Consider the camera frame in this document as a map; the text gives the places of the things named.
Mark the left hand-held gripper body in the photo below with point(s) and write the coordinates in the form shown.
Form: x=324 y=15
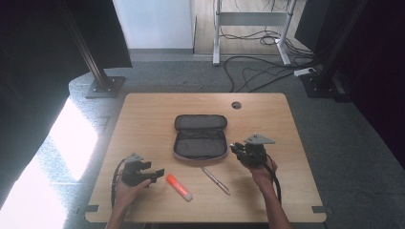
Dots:
x=132 y=175

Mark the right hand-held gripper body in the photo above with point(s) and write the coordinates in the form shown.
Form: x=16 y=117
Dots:
x=254 y=154

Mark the orange white glue stick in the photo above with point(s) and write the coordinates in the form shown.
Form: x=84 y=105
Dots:
x=178 y=187

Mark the silver pen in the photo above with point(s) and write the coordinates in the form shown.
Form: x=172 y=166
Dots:
x=215 y=180

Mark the black fabric pencil case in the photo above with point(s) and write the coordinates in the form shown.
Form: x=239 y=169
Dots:
x=200 y=148

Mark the person's left hand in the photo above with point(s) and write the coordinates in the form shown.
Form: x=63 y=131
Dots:
x=124 y=196

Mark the person's right hand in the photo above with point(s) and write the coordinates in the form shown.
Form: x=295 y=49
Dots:
x=263 y=176

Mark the black metal stand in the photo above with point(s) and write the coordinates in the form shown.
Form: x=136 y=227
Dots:
x=321 y=86
x=103 y=86

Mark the white power strip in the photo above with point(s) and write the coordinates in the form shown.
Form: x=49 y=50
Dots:
x=304 y=72

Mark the black curtain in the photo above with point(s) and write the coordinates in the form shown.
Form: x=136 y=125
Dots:
x=35 y=79
x=375 y=79

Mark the white metal desk frame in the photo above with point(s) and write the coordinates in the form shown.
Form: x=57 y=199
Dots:
x=251 y=19

